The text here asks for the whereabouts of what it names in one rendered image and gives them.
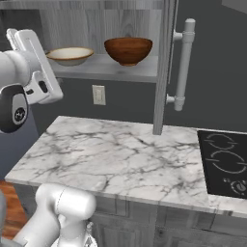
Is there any cream wall socket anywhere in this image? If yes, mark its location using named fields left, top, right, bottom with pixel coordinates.
left=92, top=84, right=107, bottom=106

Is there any white cabinet door handle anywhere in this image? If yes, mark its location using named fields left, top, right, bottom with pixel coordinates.
left=165, top=17, right=197, bottom=112

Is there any black hob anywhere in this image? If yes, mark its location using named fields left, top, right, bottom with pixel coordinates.
left=196, top=128, right=247, bottom=201

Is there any brown wooden bowl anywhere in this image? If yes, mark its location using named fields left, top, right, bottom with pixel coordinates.
left=103, top=37, right=154, bottom=68

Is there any grey wood cabinet door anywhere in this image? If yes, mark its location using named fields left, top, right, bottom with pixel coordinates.
left=151, top=0, right=179, bottom=136

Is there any grey wood wall cabinet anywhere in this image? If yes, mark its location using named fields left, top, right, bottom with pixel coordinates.
left=0, top=0, right=166, bottom=84

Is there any grey wood base cabinet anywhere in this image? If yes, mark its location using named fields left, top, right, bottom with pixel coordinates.
left=14, top=182, right=247, bottom=247

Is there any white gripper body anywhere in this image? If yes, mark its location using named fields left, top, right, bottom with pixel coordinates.
left=6, top=28, right=65, bottom=104

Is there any grey range hood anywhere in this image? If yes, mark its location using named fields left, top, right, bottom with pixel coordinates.
left=221, top=0, right=247, bottom=14

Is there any cream bowl with brown rim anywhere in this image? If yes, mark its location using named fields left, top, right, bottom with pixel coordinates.
left=45, top=46, right=96, bottom=68

